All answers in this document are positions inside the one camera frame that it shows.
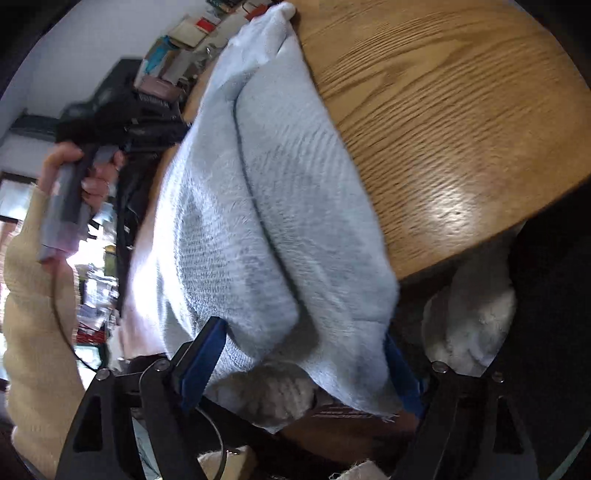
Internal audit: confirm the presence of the pink suitcase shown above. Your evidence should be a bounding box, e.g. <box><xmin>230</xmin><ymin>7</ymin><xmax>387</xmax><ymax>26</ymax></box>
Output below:
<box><xmin>137</xmin><ymin>75</ymin><xmax>183</xmax><ymax>102</ymax></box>

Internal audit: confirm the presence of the black garment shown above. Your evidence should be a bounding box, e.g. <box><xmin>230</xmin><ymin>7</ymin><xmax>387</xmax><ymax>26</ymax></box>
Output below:
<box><xmin>114</xmin><ymin>146</ymin><xmax>178</xmax><ymax>325</ymax></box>

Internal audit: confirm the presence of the grey knit sweater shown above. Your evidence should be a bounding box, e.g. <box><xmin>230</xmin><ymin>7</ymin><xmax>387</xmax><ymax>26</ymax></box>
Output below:
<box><xmin>140</xmin><ymin>2</ymin><xmax>402</xmax><ymax>426</ymax></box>

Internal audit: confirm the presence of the person's left hand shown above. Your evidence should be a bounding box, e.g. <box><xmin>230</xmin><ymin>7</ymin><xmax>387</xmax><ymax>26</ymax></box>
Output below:
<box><xmin>36</xmin><ymin>141</ymin><xmax>127</xmax><ymax>213</ymax></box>

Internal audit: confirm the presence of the left beige sleeved forearm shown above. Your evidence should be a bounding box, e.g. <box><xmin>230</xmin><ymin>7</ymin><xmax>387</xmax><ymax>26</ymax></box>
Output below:
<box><xmin>3</xmin><ymin>189</ymin><xmax>85</xmax><ymax>479</ymax></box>

